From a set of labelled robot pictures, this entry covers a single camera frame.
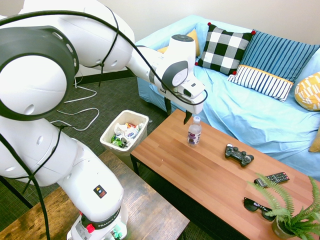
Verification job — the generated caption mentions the small black box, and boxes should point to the small black box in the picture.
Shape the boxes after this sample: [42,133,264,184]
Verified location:
[253,176,270,188]

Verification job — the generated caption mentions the blue striped pillow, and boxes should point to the blue striped pillow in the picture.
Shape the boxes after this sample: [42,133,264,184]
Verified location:
[239,29,320,84]

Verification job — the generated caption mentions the clear plastic bottle purple label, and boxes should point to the clear plastic bottle purple label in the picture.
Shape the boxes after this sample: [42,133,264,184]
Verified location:
[187,115,202,148]

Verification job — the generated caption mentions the green fern plant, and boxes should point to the green fern plant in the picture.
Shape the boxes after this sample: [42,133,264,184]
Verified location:
[246,173,320,240]

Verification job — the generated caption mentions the black sunglasses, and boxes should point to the black sunglasses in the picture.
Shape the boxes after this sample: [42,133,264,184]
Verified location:
[243,196,276,222]

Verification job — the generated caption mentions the light wood coffee table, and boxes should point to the light wood coffee table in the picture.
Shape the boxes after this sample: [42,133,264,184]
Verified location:
[130,108,320,240]

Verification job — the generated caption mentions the dark green plant pot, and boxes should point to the dark green plant pot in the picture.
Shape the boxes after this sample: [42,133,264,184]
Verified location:
[271,215,296,239]

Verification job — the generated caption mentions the dark rustic wood table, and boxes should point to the dark rustic wood table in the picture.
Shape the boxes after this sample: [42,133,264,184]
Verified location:
[0,149,191,240]

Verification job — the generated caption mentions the yellow white patterned pillow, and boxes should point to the yellow white patterned pillow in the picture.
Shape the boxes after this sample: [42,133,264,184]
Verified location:
[294,71,320,112]

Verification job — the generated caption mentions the crumpled white paper trash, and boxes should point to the crumpled white paper trash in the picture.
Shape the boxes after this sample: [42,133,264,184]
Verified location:
[114,122,131,137]

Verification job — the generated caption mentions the sofa with light blue cover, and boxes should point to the sofa with light blue cover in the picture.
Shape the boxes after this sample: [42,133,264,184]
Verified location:
[136,14,320,181]

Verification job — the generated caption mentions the white cup blue label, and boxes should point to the white cup blue label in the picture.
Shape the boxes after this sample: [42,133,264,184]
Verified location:
[125,127,140,140]

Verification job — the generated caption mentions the black game controller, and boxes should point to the black game controller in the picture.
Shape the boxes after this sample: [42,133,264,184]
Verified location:
[224,143,255,168]

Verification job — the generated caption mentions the green crushed can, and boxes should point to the green crushed can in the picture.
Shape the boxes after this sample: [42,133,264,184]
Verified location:
[110,134,129,149]

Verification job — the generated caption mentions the plain mustard yellow pillow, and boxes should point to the plain mustard yellow pillow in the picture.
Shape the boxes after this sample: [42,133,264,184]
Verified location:
[156,28,201,57]
[308,129,320,154]

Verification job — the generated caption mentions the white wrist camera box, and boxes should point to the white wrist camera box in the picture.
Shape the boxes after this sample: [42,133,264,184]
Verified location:
[179,79,206,100]

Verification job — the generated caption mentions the white floor cable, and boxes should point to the white floor cable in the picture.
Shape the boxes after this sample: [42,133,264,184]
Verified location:
[50,107,100,132]
[63,85,98,104]

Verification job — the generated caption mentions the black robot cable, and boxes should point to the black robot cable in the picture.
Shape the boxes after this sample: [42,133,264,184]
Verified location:
[0,9,209,240]

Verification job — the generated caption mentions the black TV remote control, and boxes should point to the black TV remote control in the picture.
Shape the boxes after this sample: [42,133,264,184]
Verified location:
[264,171,291,185]

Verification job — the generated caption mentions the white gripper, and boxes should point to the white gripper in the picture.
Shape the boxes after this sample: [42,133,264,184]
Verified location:
[161,89,207,125]

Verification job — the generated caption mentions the white trash bin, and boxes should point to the white trash bin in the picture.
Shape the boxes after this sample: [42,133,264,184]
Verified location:
[99,109,150,171]

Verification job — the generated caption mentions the black white checkered pillow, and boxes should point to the black white checkered pillow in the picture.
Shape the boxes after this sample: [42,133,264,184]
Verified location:
[194,21,257,76]

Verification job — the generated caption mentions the white navy striped pillow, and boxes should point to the white navy striped pillow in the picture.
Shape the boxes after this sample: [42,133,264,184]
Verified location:
[226,64,295,103]

